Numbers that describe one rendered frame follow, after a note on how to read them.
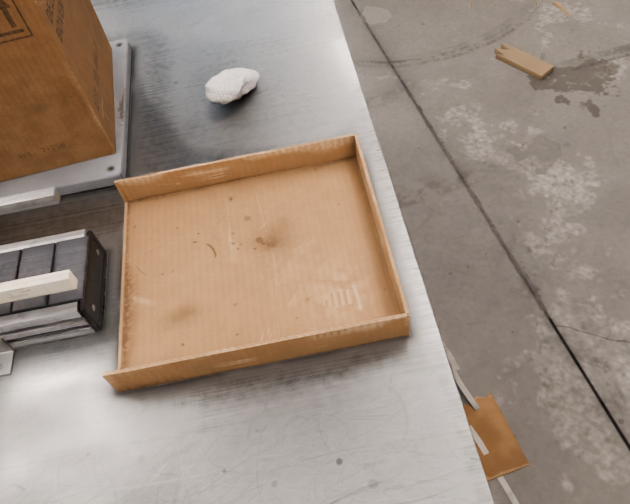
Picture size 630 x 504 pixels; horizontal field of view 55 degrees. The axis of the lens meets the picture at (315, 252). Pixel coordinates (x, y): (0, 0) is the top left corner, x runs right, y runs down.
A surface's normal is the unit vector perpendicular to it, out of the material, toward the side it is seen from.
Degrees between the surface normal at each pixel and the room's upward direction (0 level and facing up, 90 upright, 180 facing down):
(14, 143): 90
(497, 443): 1
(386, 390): 0
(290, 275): 0
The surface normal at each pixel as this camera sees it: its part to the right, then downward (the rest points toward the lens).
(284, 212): -0.11, -0.58
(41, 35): 0.22, 0.77
